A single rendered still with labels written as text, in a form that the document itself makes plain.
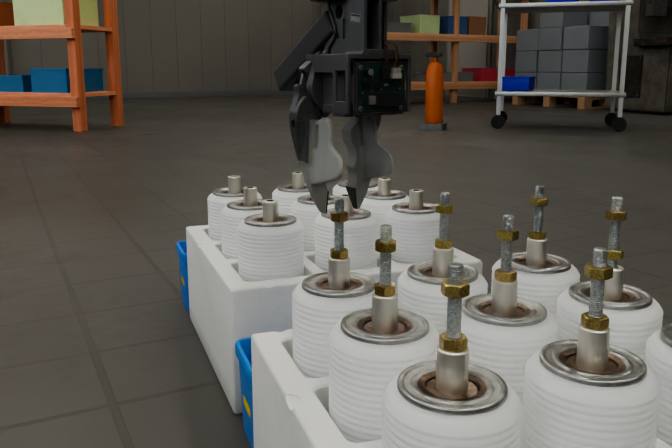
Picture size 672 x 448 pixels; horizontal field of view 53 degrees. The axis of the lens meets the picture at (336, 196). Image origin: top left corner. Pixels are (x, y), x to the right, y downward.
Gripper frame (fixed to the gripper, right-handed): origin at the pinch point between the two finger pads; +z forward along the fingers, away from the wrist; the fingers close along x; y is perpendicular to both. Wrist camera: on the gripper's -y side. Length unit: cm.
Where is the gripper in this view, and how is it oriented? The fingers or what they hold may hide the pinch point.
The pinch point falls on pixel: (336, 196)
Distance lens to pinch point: 67.5
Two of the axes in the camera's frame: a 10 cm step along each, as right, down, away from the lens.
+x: 8.4, -1.0, 5.4
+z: 0.0, 9.8, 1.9
